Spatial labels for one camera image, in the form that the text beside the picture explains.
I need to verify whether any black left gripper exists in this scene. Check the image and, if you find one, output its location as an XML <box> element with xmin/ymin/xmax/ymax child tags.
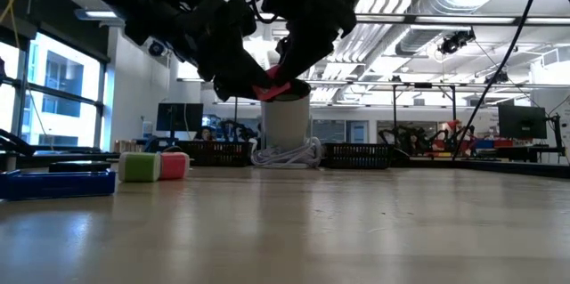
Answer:
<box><xmin>177</xmin><ymin>0</ymin><xmax>273</xmax><ymax>102</ymax></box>

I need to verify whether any pink charger white print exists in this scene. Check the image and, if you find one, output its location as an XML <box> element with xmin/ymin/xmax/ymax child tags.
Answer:
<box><xmin>252</xmin><ymin>64</ymin><xmax>293</xmax><ymax>101</ymax></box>

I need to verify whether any coral white charger cube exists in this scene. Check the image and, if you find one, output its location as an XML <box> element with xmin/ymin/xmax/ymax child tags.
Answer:
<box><xmin>158</xmin><ymin>151</ymin><xmax>191</xmax><ymax>182</ymax></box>

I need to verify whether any green white charger cube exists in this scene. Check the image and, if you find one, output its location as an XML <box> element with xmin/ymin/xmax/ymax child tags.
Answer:
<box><xmin>118</xmin><ymin>151</ymin><xmax>161</xmax><ymax>183</ymax></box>

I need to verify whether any black device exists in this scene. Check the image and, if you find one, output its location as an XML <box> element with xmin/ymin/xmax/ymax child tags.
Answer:
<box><xmin>48</xmin><ymin>160</ymin><xmax>112</xmax><ymax>174</ymax></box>

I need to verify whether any blue rectangular device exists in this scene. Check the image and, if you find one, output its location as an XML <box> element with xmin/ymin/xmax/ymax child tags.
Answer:
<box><xmin>0</xmin><ymin>168</ymin><xmax>117</xmax><ymax>201</ymax></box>

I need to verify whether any black computer monitor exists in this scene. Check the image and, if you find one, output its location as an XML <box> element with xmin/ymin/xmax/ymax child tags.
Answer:
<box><xmin>156</xmin><ymin>102</ymin><xmax>205</xmax><ymax>141</ymax></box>
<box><xmin>498</xmin><ymin>104</ymin><xmax>549</xmax><ymax>141</ymax></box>

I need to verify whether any white cylindrical cup black rim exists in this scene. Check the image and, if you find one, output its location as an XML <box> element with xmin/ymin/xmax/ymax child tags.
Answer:
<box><xmin>260</xmin><ymin>78</ymin><xmax>312</xmax><ymax>152</ymax></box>

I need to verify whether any black mesh basket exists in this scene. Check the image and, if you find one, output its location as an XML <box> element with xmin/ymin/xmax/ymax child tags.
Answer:
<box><xmin>177</xmin><ymin>140</ymin><xmax>254</xmax><ymax>168</ymax></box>
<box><xmin>322</xmin><ymin>142</ymin><xmax>397</xmax><ymax>169</ymax></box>

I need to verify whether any long ceiling light bar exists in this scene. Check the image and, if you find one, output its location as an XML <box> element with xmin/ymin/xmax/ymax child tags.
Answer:
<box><xmin>74</xmin><ymin>7</ymin><xmax>570</xmax><ymax>26</ymax></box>

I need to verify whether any red background robot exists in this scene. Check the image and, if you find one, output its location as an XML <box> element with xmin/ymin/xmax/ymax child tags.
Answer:
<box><xmin>438</xmin><ymin>118</ymin><xmax>477</xmax><ymax>158</ymax></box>

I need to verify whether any large window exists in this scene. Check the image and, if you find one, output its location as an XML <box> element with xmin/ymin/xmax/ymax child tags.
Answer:
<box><xmin>0</xmin><ymin>29</ymin><xmax>108</xmax><ymax>151</ymax></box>

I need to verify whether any black ceiling camera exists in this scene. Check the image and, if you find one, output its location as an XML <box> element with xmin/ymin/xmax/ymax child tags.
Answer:
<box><xmin>437</xmin><ymin>28</ymin><xmax>476</xmax><ymax>56</ymax></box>
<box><xmin>149</xmin><ymin>39</ymin><xmax>168</xmax><ymax>57</ymax></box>

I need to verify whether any white coiled cable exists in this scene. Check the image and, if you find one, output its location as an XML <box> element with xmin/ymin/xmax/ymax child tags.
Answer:
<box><xmin>250</xmin><ymin>135</ymin><xmax>322</xmax><ymax>169</ymax></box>

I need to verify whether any background metal frame rig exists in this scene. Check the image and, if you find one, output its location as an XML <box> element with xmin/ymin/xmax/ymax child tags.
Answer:
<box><xmin>176</xmin><ymin>77</ymin><xmax>570</xmax><ymax>151</ymax></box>

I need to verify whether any thin black cable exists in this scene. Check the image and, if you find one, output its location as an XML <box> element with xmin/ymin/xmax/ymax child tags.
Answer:
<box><xmin>452</xmin><ymin>0</ymin><xmax>543</xmax><ymax>161</ymax></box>

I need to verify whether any yellow cable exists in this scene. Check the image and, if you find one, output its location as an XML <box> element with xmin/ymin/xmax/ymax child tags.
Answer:
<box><xmin>0</xmin><ymin>0</ymin><xmax>33</xmax><ymax>49</ymax></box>

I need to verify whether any black aluminium table frame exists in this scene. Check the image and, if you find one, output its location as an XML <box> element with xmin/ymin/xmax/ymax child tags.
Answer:
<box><xmin>0</xmin><ymin>128</ymin><xmax>570</xmax><ymax>181</ymax></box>

